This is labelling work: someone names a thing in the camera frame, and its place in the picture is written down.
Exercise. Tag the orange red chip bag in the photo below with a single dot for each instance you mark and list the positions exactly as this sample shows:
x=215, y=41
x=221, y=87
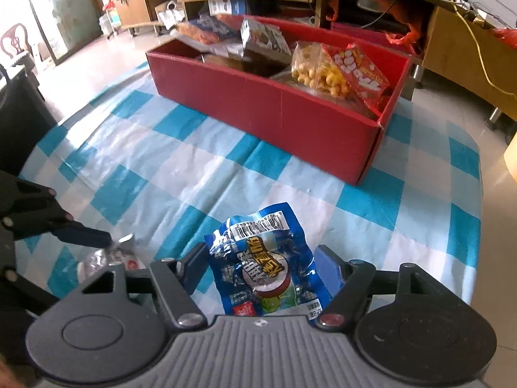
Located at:
x=362, y=76

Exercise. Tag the blue snack bag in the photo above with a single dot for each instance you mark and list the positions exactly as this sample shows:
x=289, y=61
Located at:
x=262, y=265

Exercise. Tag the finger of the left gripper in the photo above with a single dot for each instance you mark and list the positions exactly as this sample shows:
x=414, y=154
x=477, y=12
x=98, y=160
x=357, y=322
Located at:
x=76, y=233

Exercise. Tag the red cardboard box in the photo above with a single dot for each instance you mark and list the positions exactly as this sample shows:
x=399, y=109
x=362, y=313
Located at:
x=339, y=141

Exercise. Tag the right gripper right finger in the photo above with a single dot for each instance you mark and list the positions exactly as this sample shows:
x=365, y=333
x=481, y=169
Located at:
x=348, y=284

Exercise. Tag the orange plastic bag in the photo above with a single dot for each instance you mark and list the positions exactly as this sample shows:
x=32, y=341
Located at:
x=391, y=22

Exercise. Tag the yellow waffle pack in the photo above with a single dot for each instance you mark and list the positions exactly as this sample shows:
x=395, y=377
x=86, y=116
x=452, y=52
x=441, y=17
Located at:
x=313, y=68

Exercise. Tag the red bag on stand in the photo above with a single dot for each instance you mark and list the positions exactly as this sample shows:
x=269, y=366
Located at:
x=508, y=36

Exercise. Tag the blue white checkered tablecloth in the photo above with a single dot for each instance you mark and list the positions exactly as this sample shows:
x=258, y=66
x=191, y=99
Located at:
x=133, y=162

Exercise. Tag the blue white carton box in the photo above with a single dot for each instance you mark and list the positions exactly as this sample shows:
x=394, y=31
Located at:
x=230, y=7

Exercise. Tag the silver brown wafer pack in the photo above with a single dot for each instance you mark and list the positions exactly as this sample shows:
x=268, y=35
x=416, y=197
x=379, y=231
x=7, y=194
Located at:
x=265, y=41

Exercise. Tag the white blue cracker package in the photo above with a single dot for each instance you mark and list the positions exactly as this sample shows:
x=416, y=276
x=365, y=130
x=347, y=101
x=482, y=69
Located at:
x=210, y=30

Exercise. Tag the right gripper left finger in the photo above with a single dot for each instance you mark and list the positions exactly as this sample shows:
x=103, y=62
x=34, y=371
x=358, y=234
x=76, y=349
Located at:
x=174, y=281

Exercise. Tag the wooden TV stand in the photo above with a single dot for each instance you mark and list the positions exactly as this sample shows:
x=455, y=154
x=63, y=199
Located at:
x=456, y=40

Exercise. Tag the silver white green pouch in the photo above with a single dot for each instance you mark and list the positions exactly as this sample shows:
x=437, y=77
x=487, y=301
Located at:
x=120, y=252

